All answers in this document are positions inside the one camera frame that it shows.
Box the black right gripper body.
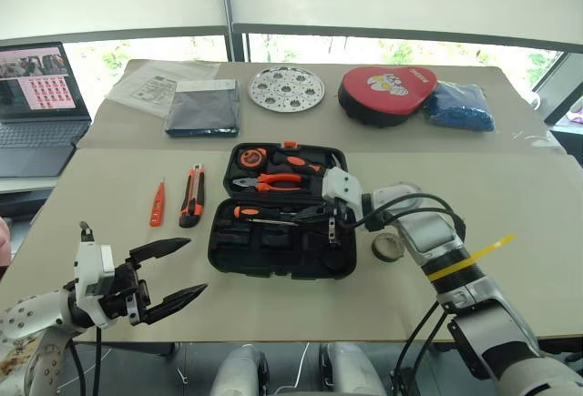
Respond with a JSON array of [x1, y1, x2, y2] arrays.
[[318, 196, 357, 251]]

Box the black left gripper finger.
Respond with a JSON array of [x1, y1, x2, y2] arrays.
[[128, 237, 192, 264], [140, 282, 210, 325]]

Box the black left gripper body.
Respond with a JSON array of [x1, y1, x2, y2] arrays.
[[96, 257, 152, 327]]

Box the black plastic tool case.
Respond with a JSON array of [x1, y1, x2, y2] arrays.
[[207, 140, 359, 281]]

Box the orange voltage tester pen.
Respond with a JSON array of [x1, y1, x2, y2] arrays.
[[148, 177, 168, 227]]

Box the grey tape roll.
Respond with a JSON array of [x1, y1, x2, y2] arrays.
[[370, 232, 406, 262]]

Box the orange black utility knife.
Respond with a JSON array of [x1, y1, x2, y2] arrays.
[[178, 163, 207, 228]]

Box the orange black tape measure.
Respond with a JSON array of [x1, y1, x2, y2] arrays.
[[238, 147, 271, 170]]

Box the grey rounded shape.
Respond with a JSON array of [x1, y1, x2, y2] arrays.
[[212, 343, 271, 396], [317, 341, 384, 396]]

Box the round metal steamer plate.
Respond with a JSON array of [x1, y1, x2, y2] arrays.
[[247, 64, 328, 112]]

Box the pink cloth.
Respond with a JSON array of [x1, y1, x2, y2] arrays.
[[0, 215, 13, 269]]

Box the red heart-shaped pad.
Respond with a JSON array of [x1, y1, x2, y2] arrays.
[[337, 65, 439, 129]]

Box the dark blue folded cloth pack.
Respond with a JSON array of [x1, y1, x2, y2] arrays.
[[164, 77, 241, 138]]

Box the clear bag with paper sheet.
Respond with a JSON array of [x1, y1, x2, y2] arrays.
[[104, 60, 220, 118]]

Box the blue plastic bag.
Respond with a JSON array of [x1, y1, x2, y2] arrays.
[[422, 81, 497, 135]]

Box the dark grey laptop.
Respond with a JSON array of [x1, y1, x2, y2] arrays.
[[0, 41, 93, 179]]

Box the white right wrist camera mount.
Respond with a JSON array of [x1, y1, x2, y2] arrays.
[[320, 167, 363, 211]]

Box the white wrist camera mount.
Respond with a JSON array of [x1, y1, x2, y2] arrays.
[[71, 220, 116, 330], [320, 167, 363, 211]]

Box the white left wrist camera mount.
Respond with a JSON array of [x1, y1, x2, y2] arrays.
[[71, 220, 116, 330]]

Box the orange handled pliers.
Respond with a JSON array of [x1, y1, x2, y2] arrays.
[[232, 172, 304, 194]]

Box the black orange handled hammer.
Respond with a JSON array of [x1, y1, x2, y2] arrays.
[[265, 151, 330, 178]]

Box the orange handled screwdriver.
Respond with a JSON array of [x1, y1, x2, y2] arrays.
[[232, 205, 301, 226]]

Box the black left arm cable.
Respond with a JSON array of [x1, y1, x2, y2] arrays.
[[67, 326, 104, 396]]

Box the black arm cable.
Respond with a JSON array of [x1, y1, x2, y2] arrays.
[[67, 326, 104, 396], [353, 192, 468, 396]]

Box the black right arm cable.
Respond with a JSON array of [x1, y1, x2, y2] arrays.
[[353, 192, 468, 396]]

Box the thin white cable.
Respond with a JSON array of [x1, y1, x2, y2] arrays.
[[272, 342, 312, 392]]

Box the yellow cable tie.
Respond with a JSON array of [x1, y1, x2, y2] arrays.
[[429, 233, 518, 281]]

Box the black window frame post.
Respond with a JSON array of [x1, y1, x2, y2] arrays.
[[225, 25, 251, 64]]

